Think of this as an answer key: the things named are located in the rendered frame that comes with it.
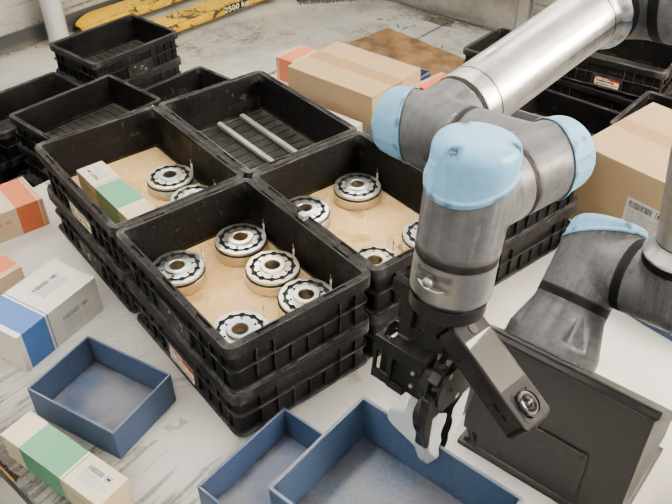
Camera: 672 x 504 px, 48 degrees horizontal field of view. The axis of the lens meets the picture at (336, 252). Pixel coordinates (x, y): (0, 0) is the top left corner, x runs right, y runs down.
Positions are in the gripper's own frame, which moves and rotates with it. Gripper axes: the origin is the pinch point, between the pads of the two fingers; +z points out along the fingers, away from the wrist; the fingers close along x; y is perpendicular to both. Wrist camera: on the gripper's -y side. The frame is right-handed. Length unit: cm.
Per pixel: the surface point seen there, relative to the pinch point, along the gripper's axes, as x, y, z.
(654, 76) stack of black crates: -218, 59, 27
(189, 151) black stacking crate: -46, 99, 17
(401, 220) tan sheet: -64, 52, 21
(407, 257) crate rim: -45, 36, 14
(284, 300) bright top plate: -28, 50, 23
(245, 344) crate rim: -11.2, 41.8, 17.8
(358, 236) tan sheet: -54, 55, 22
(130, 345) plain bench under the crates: -12, 76, 40
